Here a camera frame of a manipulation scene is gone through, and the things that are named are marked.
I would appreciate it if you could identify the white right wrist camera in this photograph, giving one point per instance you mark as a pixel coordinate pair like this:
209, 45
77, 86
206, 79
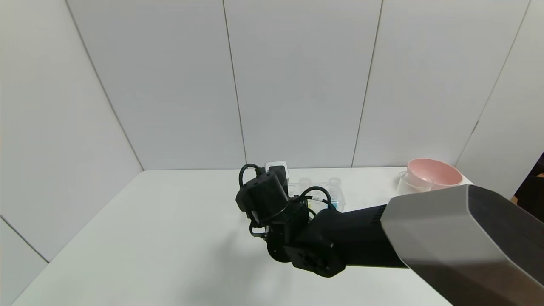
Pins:
276, 163

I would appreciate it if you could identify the test tube with yellow pigment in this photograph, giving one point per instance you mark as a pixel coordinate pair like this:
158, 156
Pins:
305, 183

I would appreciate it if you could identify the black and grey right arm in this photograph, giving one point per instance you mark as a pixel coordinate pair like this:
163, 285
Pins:
446, 229

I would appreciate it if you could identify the test tube with blue pigment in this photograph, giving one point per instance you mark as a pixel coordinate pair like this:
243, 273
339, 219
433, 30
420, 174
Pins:
335, 187

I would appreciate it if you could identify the black background object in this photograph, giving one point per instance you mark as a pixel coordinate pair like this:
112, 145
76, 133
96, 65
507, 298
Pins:
533, 187

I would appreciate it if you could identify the clear glass beaker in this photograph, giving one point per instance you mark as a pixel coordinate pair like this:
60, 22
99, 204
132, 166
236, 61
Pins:
410, 187

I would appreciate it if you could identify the pink plastic bowl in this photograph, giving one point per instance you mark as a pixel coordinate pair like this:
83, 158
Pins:
442, 174

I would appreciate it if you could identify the clear plastic test tube rack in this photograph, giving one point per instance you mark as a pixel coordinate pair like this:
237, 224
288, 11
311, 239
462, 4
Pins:
323, 191

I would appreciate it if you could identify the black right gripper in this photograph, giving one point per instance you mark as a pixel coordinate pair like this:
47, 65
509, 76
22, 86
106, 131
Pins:
281, 175

